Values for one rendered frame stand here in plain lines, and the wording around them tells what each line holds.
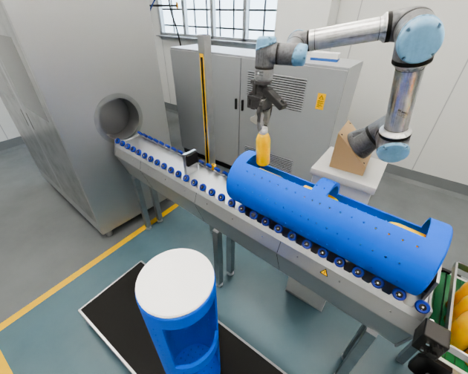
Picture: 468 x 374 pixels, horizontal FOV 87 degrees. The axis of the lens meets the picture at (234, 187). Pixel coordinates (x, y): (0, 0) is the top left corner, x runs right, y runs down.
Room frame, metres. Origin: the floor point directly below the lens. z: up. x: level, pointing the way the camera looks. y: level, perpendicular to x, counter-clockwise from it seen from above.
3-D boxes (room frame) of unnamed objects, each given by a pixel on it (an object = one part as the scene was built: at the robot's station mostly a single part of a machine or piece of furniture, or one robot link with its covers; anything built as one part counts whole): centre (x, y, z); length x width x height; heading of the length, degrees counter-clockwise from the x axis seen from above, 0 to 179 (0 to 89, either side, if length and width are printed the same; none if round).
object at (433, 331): (0.37, -0.65, 0.95); 0.10 x 0.07 x 0.10; 141
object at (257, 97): (1.08, -0.11, 1.53); 0.09 x 0.08 x 0.12; 51
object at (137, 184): (1.79, 0.87, 0.31); 0.06 x 0.06 x 0.63; 51
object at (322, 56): (2.55, -0.83, 1.48); 0.24 x 0.12 x 0.08; 62
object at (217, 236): (1.16, 0.11, 0.31); 0.06 x 0.06 x 0.63; 51
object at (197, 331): (0.52, 0.21, 0.59); 0.28 x 0.28 x 0.88
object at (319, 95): (3.04, -0.20, 0.72); 2.15 x 0.54 x 1.45; 54
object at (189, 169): (1.40, 0.28, 1.00); 0.10 x 0.04 x 0.15; 141
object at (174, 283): (0.52, 0.21, 1.03); 0.28 x 0.28 x 0.01
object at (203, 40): (1.75, 0.20, 0.85); 0.06 x 0.06 x 1.70; 51
